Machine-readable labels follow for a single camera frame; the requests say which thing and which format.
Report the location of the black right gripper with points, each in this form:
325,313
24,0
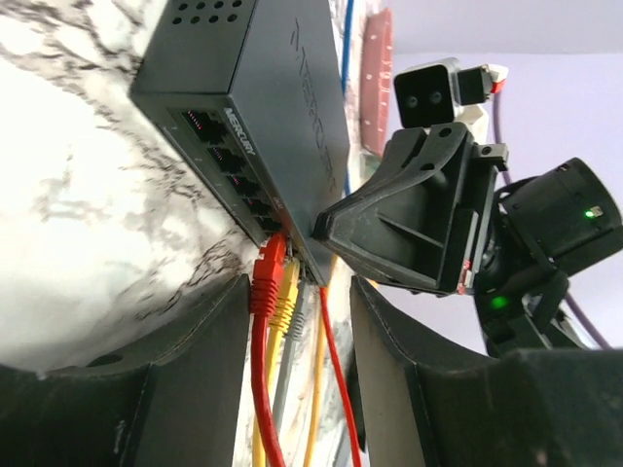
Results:
395,228

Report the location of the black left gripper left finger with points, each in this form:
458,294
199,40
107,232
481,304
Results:
168,399

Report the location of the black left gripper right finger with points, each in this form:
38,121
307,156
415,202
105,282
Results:
428,401

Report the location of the dark grey network switch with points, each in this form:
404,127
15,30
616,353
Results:
249,95

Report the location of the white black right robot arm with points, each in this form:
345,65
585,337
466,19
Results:
543,230

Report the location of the pink dotted plate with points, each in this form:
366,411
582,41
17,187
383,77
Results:
375,80

